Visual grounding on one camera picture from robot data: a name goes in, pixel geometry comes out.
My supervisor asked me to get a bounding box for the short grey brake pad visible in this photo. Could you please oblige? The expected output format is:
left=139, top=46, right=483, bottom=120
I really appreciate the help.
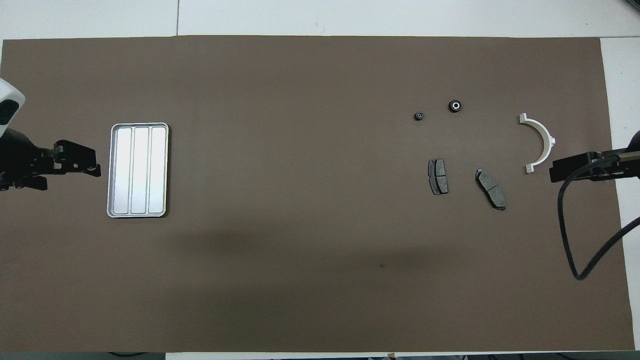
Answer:
left=427, top=158, right=449, bottom=196

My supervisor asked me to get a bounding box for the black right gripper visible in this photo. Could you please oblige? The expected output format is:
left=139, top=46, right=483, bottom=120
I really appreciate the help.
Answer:
left=549, top=130, right=640, bottom=184

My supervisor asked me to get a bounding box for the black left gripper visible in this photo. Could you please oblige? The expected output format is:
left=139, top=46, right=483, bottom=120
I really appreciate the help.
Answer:
left=0, top=128, right=102, bottom=192

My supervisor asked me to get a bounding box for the silver metal tray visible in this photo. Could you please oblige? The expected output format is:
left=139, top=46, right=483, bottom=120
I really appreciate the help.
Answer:
left=106, top=122, right=170, bottom=219

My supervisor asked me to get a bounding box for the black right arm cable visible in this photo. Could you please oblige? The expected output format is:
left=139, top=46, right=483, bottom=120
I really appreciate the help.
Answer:
left=557, top=150, right=640, bottom=281

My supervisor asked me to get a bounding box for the white semicircular plastic bracket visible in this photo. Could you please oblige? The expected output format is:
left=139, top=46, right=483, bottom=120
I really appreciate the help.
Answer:
left=518, top=113, right=557, bottom=175

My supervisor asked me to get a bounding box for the brown table mat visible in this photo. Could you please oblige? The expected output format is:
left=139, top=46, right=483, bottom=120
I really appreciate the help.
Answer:
left=0, top=35, right=636, bottom=354

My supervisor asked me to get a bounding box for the long grey brake pad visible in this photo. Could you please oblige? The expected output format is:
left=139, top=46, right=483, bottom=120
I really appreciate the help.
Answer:
left=475, top=168, right=507, bottom=211

